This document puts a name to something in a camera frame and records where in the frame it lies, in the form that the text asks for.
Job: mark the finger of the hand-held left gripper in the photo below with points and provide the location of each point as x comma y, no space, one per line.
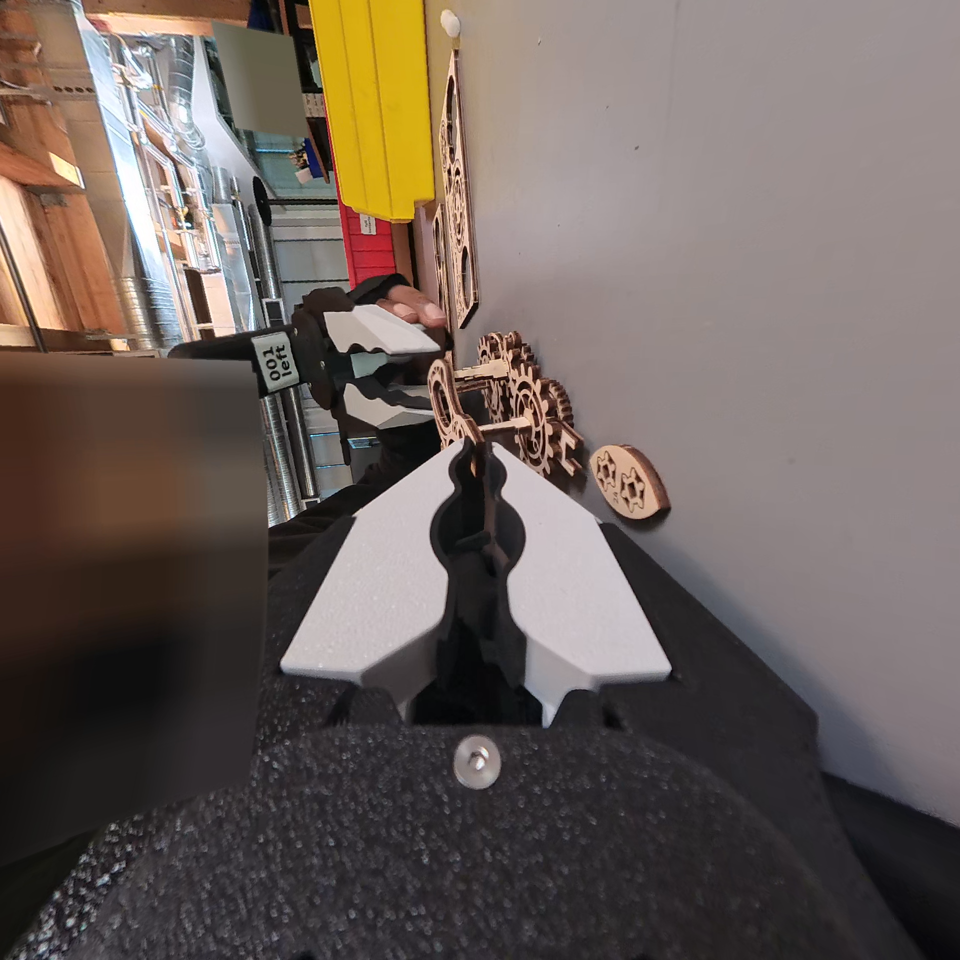
390,334
382,412

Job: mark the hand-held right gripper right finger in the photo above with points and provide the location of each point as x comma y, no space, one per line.
592,600

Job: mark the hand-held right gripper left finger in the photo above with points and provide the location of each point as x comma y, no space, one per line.
375,600

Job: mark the wooden ornate bracket piece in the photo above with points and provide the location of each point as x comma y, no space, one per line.
450,420

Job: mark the wooden cutout puzzle sheet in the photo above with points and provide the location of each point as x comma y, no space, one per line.
440,255

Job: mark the wooden gear clock assembly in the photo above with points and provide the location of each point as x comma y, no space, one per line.
532,420

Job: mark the person's left forearm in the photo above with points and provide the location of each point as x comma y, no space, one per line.
397,457

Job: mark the person's left hand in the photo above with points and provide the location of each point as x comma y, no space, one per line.
412,309

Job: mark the row of red bins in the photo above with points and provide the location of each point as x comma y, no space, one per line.
371,247

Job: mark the wooden leaf piece with stars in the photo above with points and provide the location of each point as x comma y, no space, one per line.
630,484

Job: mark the wooden sheet with large gear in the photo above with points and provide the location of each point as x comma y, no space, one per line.
459,187

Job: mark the nested yellow plastic bins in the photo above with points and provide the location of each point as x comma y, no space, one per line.
375,97

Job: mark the small white peg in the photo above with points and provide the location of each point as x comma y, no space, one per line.
450,21

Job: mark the silver ventilation duct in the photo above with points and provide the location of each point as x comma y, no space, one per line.
135,225
281,450

